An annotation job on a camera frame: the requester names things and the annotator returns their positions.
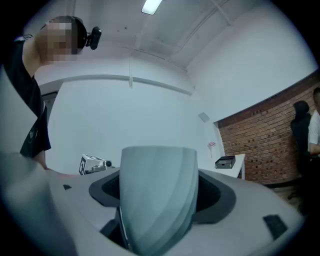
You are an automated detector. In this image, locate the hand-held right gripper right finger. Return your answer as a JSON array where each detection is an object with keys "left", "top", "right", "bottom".
[{"left": 159, "top": 168, "right": 305, "bottom": 256}]

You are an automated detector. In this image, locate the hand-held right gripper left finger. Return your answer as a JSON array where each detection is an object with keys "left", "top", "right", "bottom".
[{"left": 0, "top": 151, "right": 136, "bottom": 256}]

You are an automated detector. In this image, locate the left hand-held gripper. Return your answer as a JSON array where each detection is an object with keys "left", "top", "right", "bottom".
[{"left": 78, "top": 154, "right": 114, "bottom": 176}]

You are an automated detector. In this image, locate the black rectangular tray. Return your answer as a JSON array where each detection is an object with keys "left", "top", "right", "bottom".
[{"left": 214, "top": 154, "right": 237, "bottom": 170}]

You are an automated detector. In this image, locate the pale blue cup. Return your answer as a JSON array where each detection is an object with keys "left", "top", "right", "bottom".
[{"left": 119, "top": 145, "right": 200, "bottom": 253}]

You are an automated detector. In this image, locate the person's left forearm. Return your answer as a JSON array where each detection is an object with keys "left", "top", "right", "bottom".
[{"left": 34, "top": 148, "right": 78, "bottom": 179}]

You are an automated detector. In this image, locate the person's black shirt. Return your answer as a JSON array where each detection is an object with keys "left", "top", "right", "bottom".
[{"left": 0, "top": 37, "right": 52, "bottom": 158}]

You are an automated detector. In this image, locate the person's head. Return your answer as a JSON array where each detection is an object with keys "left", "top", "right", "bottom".
[{"left": 36, "top": 16, "right": 79, "bottom": 76}]

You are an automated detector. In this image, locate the long ceiling light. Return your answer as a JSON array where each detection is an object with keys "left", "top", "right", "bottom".
[{"left": 141, "top": 0, "right": 164, "bottom": 15}]

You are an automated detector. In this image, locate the white wall panel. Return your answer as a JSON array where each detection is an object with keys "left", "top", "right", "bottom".
[{"left": 197, "top": 111, "right": 211, "bottom": 124}]

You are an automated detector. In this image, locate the black head camera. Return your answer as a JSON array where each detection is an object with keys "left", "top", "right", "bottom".
[{"left": 71, "top": 16, "right": 103, "bottom": 51}]

